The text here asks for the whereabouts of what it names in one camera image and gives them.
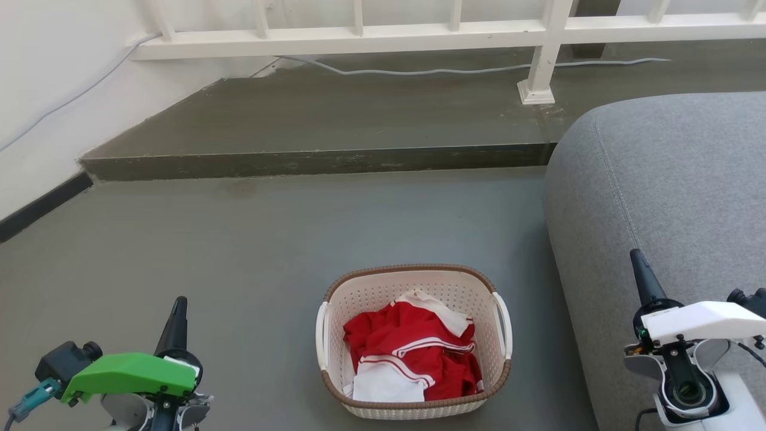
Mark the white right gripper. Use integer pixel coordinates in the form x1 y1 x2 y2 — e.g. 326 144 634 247
629 249 766 347

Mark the cream plastic laundry basket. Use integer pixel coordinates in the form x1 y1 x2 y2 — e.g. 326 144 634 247
315 264 514 420

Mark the white garment with red trim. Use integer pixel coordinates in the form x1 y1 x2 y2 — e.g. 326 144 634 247
342 356 434 403

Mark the teal cable connector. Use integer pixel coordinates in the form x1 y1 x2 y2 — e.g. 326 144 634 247
7 378 62 423

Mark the grey fabric sofa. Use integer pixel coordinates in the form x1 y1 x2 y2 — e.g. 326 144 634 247
543 92 766 431

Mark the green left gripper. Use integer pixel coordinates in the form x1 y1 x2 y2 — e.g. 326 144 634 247
60 296 205 405

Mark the raised concrete step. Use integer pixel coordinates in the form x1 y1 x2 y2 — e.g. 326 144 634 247
78 39 766 183

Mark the white wooden railing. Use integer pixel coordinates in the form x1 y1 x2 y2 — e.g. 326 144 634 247
129 0 766 106

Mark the long grey cable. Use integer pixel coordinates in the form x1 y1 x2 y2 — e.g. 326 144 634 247
0 32 671 154

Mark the dark brown post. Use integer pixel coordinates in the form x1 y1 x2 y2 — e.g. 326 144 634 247
569 0 624 59

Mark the red jersey with white stripes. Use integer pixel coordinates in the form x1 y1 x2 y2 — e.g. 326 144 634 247
343 290 484 401

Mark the black baseboard strip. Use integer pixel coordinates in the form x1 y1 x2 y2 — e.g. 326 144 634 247
0 171 95 244

